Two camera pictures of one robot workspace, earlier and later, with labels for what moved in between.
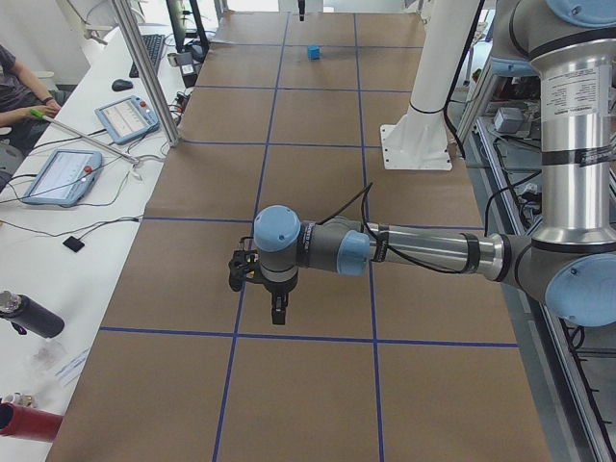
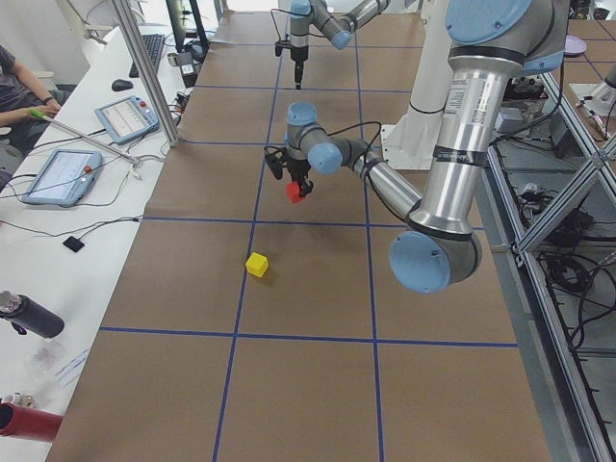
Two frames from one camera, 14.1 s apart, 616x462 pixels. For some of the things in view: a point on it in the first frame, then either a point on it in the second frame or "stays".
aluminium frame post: (148, 74) stays
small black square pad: (73, 243) stays
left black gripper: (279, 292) to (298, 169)
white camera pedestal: (419, 141) stays
